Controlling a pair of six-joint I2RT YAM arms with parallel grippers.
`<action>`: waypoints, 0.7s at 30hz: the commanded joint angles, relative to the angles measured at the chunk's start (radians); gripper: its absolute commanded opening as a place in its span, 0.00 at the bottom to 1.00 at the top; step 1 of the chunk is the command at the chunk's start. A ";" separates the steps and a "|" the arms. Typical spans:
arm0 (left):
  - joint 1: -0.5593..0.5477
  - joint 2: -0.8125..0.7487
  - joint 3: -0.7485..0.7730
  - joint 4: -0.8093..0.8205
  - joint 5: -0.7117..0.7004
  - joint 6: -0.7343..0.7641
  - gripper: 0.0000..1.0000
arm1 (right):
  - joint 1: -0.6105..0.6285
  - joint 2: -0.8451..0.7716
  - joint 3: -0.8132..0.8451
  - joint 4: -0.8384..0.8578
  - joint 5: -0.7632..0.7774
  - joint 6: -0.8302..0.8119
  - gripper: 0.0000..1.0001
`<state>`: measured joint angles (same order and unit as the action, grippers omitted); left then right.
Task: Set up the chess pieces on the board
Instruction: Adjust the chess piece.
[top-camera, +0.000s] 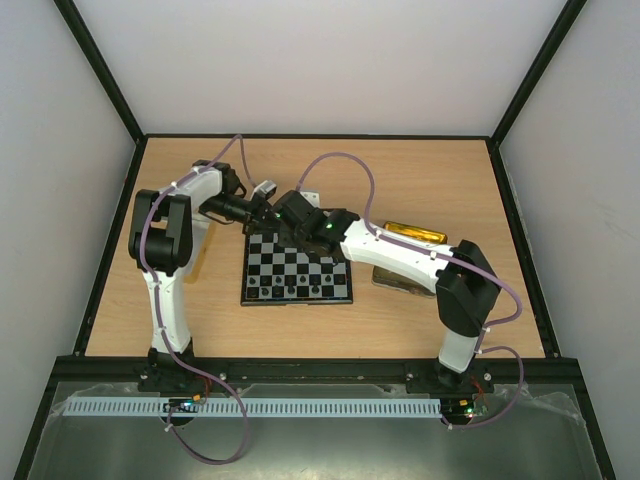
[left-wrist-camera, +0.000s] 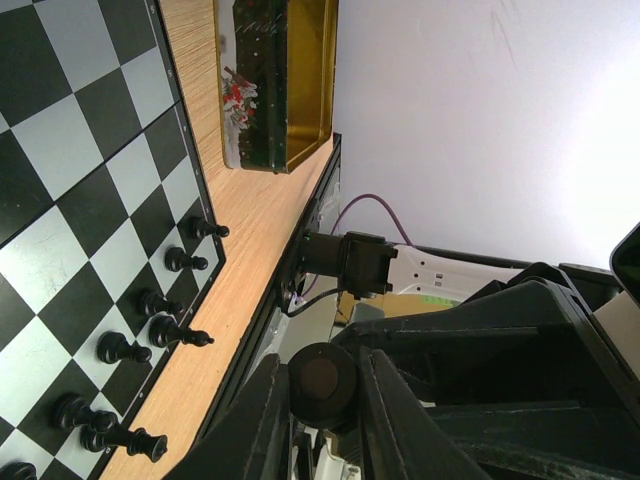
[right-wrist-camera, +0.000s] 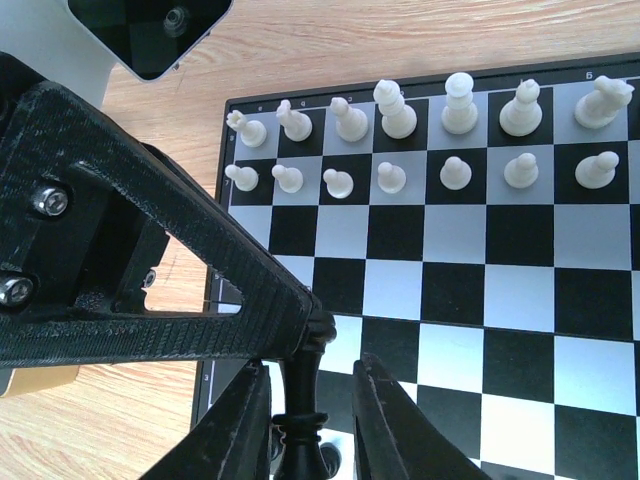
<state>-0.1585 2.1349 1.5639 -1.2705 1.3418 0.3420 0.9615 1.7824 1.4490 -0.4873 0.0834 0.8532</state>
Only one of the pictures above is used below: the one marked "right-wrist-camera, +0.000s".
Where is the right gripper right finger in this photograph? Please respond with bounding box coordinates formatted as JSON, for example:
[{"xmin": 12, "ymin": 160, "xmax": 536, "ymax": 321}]
[{"xmin": 352, "ymin": 354, "xmax": 488, "ymax": 480}]

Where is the white rook on board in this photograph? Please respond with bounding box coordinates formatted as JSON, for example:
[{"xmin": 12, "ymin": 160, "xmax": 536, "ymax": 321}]
[{"xmin": 226, "ymin": 110, "xmax": 267, "ymax": 148}]

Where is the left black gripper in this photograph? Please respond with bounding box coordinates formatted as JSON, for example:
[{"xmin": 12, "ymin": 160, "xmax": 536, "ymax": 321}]
[{"xmin": 1, "ymin": 53, "xmax": 318, "ymax": 368}]

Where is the tall black king piece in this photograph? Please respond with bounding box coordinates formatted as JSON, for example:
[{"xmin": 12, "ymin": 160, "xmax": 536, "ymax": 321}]
[{"xmin": 273, "ymin": 310, "xmax": 336, "ymax": 479}]

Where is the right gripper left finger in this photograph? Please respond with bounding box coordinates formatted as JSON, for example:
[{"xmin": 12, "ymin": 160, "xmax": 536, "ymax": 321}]
[{"xmin": 142, "ymin": 361, "xmax": 271, "ymax": 480}]

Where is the black silver chess board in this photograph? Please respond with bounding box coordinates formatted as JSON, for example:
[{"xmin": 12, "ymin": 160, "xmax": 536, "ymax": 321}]
[{"xmin": 217, "ymin": 54, "xmax": 639, "ymax": 479}]

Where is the white pawn on board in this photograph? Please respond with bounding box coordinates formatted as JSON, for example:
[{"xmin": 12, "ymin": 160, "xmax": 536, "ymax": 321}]
[{"xmin": 224, "ymin": 164, "xmax": 259, "ymax": 192}]

